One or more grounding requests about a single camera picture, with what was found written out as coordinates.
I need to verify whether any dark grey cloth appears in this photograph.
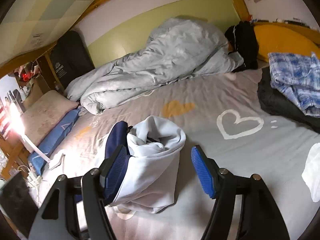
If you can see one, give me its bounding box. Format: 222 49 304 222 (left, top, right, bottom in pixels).
257 67 320 133

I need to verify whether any black garment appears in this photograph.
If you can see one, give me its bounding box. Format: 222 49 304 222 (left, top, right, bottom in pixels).
224 21 259 73

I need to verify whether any yellow pillow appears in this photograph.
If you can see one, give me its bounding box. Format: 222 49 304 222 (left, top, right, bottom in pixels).
252 22 320 63

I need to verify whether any blue pillow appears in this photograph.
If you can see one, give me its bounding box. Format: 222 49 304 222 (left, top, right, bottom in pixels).
27 107 87 177

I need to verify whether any beige pillow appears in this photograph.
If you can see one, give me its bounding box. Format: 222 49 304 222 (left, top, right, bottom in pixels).
21 90 79 145

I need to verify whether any white flat strap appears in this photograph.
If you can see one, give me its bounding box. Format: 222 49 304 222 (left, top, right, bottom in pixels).
21 134 67 169

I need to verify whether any black bag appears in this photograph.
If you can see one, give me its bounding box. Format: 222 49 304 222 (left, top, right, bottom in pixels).
49 30 95 89

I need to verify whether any blue and white patterned cloth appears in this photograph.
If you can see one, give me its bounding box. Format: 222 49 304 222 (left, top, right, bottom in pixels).
268 51 320 118

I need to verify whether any light grey duvet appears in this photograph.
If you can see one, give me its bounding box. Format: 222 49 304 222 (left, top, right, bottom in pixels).
65 17 244 115

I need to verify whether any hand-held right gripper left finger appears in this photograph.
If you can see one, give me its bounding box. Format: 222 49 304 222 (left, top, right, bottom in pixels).
28 144 131 240

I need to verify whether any white and navy hoodie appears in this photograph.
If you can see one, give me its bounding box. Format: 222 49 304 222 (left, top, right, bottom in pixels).
75 120 187 214

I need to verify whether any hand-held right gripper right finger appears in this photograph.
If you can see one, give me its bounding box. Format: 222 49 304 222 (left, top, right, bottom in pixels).
191 145 290 240

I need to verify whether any white power strip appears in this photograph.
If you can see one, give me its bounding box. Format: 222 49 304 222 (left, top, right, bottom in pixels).
24 164 43 188

